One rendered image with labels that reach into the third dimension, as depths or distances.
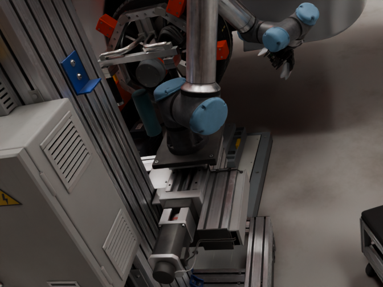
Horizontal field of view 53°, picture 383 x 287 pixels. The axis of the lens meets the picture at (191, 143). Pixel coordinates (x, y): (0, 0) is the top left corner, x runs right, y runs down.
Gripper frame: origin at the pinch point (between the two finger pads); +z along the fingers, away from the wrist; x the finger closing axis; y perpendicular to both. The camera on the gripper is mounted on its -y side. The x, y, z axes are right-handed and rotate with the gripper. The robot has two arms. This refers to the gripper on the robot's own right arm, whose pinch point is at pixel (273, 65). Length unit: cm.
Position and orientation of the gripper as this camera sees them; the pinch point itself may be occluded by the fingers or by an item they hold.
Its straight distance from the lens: 161.9
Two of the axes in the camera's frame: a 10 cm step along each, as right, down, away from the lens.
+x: 6.7, 7.3, -1.5
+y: -7.2, 5.9, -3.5
